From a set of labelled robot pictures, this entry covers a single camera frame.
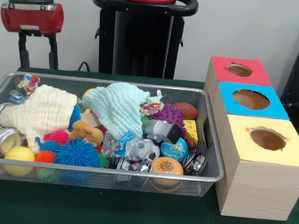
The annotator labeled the yellow cheese toy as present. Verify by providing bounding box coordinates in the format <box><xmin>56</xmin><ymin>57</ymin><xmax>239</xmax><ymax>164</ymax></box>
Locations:
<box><xmin>182</xmin><ymin>119</ymin><xmax>201</xmax><ymax>147</ymax></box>

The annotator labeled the yellow smooth ball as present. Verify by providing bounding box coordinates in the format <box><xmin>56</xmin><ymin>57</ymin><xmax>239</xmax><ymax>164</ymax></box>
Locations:
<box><xmin>3</xmin><ymin>145</ymin><xmax>37</xmax><ymax>178</ymax></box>

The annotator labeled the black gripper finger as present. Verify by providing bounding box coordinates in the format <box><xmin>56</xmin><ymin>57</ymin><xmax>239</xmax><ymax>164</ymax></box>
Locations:
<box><xmin>46</xmin><ymin>34</ymin><xmax>61</xmax><ymax>70</ymax></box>
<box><xmin>16</xmin><ymin>32</ymin><xmax>33</xmax><ymax>68</ymax></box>

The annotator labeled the blue globe ball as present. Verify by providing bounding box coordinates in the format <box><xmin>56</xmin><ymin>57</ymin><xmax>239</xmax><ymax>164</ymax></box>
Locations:
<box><xmin>159</xmin><ymin>136</ymin><xmax>190</xmax><ymax>163</ymax></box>

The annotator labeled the cream muslin cloth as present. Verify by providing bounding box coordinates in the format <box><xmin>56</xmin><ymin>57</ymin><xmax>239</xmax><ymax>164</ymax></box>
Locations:
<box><xmin>0</xmin><ymin>81</ymin><xmax>79</xmax><ymax>158</ymax></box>

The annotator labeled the wooden box with three holes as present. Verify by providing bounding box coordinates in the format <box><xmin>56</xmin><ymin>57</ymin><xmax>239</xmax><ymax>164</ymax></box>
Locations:
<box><xmin>195</xmin><ymin>54</ymin><xmax>299</xmax><ymax>222</ymax></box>

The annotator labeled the shallow metal mesh bin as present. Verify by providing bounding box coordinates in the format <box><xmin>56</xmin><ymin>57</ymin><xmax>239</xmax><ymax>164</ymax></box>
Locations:
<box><xmin>0</xmin><ymin>70</ymin><xmax>231</xmax><ymax>199</ymax></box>

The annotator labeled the multicoloured knotted cloth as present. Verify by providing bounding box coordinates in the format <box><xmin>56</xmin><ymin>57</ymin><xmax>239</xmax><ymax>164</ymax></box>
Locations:
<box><xmin>16</xmin><ymin>73</ymin><xmax>41</xmax><ymax>100</ymax></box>

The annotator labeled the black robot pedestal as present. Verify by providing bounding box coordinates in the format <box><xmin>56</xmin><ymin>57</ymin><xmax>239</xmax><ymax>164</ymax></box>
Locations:
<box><xmin>87</xmin><ymin>0</ymin><xmax>199</xmax><ymax>81</ymax></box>

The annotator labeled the purple spiky ball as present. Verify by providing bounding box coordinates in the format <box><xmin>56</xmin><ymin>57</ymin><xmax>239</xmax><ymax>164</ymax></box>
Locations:
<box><xmin>149</xmin><ymin>102</ymin><xmax>189</xmax><ymax>132</ymax></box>

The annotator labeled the large blue spiky ball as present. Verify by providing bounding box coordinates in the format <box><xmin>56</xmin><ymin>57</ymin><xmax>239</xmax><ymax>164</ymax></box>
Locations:
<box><xmin>54</xmin><ymin>136</ymin><xmax>102</xmax><ymax>168</ymax></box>

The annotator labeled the brown toy football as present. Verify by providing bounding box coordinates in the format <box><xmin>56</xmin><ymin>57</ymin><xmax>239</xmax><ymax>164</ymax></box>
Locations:
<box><xmin>169</xmin><ymin>101</ymin><xmax>199</xmax><ymax>121</ymax></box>

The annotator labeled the light blue muslin cloth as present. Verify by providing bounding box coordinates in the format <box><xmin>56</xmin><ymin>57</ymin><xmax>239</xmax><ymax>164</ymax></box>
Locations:
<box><xmin>78</xmin><ymin>79</ymin><xmax>152</xmax><ymax>141</ymax></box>

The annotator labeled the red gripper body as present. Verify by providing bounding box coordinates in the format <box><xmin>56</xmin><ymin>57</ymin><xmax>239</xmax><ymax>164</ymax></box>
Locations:
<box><xmin>0</xmin><ymin>0</ymin><xmax>65</xmax><ymax>37</ymax></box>

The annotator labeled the toy burger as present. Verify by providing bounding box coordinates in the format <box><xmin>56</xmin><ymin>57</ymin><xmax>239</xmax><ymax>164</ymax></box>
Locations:
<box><xmin>149</xmin><ymin>155</ymin><xmax>185</xmax><ymax>194</ymax></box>

